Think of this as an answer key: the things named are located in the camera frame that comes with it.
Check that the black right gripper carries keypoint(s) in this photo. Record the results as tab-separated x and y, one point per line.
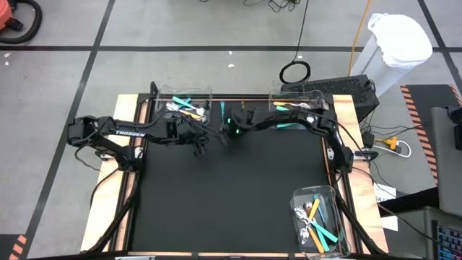
231	129

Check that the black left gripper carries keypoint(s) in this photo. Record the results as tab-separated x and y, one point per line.
198	137

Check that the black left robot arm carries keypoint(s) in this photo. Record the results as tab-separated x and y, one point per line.
126	133

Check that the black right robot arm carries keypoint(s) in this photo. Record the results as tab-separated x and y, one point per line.
274	119

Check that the clear plastic bin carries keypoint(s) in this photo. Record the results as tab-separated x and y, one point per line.
160	94
343	216
317	97

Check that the wooden table side board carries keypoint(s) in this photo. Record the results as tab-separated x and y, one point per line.
104	202
346	104

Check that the black computer tower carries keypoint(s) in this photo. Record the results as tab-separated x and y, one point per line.
343	90

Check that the black power brick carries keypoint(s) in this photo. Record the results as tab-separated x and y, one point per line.
368	139

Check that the white paper sheet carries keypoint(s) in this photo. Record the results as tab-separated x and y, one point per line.
382	191

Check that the yellow power adapter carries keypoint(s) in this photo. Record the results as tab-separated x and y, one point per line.
391	142

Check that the white bagged trash bin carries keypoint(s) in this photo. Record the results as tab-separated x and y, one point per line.
400	39

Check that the black mat striped edge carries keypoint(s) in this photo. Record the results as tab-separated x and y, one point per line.
426	101

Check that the grey desk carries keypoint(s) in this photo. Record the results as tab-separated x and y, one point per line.
447	173

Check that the orange vacuum cleaner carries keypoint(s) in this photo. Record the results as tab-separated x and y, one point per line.
5	14

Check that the computer keyboard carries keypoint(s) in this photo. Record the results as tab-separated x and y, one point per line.
451	242

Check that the black table frame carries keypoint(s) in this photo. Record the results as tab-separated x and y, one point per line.
238	97

